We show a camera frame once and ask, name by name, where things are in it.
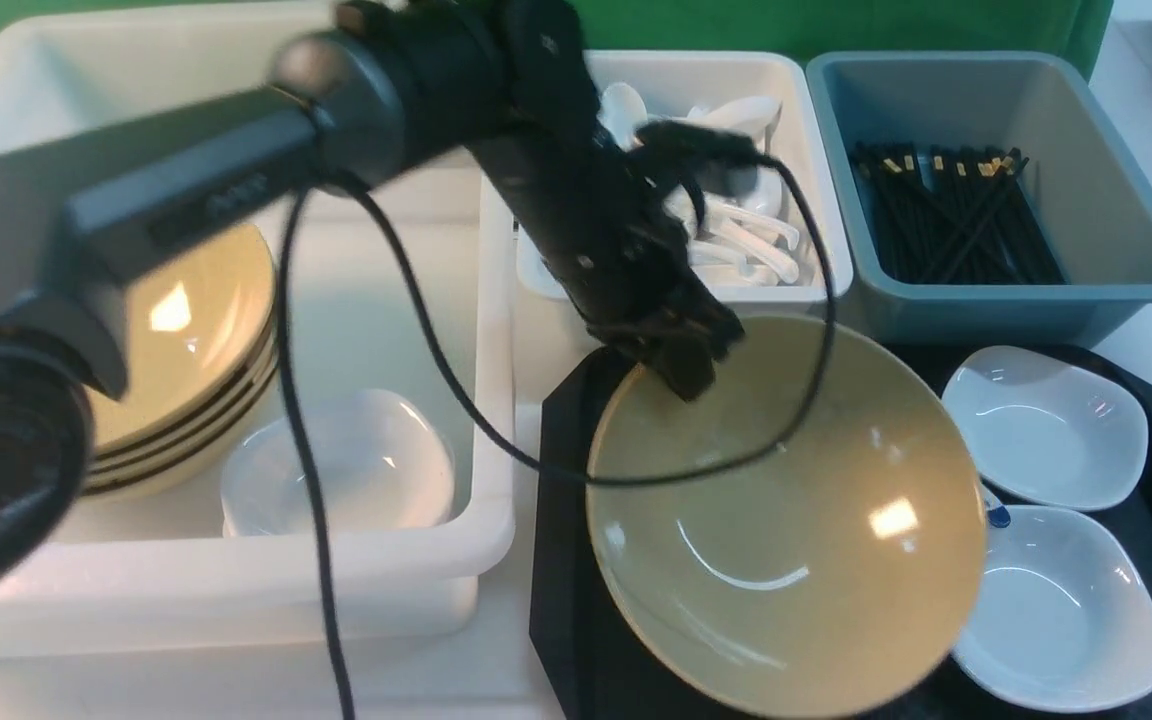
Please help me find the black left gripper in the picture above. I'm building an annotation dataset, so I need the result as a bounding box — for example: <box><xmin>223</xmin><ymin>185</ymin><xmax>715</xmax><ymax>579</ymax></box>
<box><xmin>471</xmin><ymin>123</ymin><xmax>744</xmax><ymax>402</ymax></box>

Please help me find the tan noodle bowl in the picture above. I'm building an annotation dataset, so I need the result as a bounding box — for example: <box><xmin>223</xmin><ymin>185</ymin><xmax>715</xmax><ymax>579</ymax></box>
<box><xmin>586</xmin><ymin>327</ymin><xmax>986</xmax><ymax>719</ymax></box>

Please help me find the black serving tray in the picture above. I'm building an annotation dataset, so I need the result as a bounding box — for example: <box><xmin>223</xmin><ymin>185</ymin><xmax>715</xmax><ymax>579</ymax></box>
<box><xmin>529</xmin><ymin>346</ymin><xmax>1152</xmax><ymax>719</ymax></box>

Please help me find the black chopsticks pile in bin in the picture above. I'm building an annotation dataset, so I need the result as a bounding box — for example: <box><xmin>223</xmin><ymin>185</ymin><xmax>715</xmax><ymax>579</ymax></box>
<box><xmin>849</xmin><ymin>143</ymin><xmax>1071</xmax><ymax>286</ymax></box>

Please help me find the top stacked tan bowl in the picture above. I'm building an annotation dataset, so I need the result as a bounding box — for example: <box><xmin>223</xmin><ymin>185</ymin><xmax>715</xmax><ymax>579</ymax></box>
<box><xmin>90</xmin><ymin>223</ymin><xmax>274</xmax><ymax>454</ymax></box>

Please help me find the bottom stacked tan bowl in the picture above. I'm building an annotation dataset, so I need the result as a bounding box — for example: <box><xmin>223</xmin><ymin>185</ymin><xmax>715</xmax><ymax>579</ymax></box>
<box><xmin>79</xmin><ymin>363</ymin><xmax>279</xmax><ymax>503</ymax></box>

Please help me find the grey-blue chopstick bin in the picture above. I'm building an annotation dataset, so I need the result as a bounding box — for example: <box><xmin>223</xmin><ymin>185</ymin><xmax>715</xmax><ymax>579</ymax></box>
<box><xmin>806</xmin><ymin>51</ymin><xmax>1152</xmax><ymax>346</ymax></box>

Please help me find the left robot arm dark grey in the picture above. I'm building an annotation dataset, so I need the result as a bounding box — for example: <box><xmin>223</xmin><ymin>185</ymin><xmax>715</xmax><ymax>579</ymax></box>
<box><xmin>0</xmin><ymin>1</ymin><xmax>744</xmax><ymax>579</ymax></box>

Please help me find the white spoon top of pile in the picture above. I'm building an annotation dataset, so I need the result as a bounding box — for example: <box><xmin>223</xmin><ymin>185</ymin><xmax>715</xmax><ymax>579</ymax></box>
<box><xmin>682</xmin><ymin>94</ymin><xmax>782</xmax><ymax>143</ymax></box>

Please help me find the white spoon blue print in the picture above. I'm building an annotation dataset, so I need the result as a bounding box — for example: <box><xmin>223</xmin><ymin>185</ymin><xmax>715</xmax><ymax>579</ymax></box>
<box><xmin>979</xmin><ymin>484</ymin><xmax>1011</xmax><ymax>529</ymax></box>

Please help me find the stacked tan bowl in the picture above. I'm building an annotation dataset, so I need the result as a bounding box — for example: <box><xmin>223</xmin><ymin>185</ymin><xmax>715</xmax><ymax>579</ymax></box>
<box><xmin>79</xmin><ymin>363</ymin><xmax>279</xmax><ymax>503</ymax></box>
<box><xmin>84</xmin><ymin>344</ymin><xmax>282</xmax><ymax>483</ymax></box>
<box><xmin>93</xmin><ymin>325</ymin><xmax>278</xmax><ymax>471</ymax></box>
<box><xmin>90</xmin><ymin>223</ymin><xmax>274</xmax><ymax>454</ymax></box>

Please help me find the white spoon bin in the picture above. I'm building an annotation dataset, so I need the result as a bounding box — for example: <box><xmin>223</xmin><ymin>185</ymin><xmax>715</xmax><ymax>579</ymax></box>
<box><xmin>515</xmin><ymin>50</ymin><xmax>854</xmax><ymax>311</ymax></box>

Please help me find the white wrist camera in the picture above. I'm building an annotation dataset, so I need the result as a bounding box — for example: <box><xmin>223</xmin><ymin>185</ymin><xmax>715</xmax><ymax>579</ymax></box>
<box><xmin>632</xmin><ymin>120</ymin><xmax>761</xmax><ymax>196</ymax></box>

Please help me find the white dish tray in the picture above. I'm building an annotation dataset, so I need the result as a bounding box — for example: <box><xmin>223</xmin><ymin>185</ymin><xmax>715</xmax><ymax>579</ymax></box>
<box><xmin>941</xmin><ymin>346</ymin><xmax>1149</xmax><ymax>511</ymax></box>
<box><xmin>952</xmin><ymin>503</ymin><xmax>1152</xmax><ymax>714</ymax></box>

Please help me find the white dish in tub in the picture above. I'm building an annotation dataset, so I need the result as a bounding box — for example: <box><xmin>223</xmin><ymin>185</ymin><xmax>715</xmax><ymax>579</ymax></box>
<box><xmin>220</xmin><ymin>389</ymin><xmax>456</xmax><ymax>537</ymax></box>

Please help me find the large white plastic tub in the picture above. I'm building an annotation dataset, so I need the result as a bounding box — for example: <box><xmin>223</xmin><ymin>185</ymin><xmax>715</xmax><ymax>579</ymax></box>
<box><xmin>0</xmin><ymin>1</ymin><xmax>515</xmax><ymax>659</ymax></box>

